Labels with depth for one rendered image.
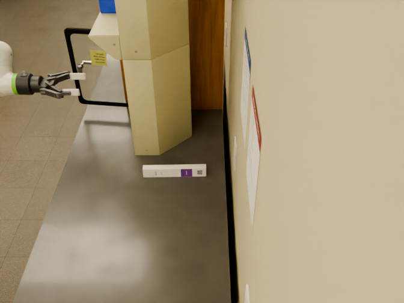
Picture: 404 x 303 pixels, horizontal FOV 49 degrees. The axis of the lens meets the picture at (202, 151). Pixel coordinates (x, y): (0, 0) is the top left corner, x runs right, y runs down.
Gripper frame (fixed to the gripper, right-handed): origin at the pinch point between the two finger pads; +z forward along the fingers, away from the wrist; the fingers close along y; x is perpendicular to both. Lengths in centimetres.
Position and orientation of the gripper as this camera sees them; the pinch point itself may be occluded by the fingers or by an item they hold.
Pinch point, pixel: (80, 83)
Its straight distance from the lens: 200.9
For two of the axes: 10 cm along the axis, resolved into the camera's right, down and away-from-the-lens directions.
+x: -0.1, 7.8, 6.3
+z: 10.0, 0.0, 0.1
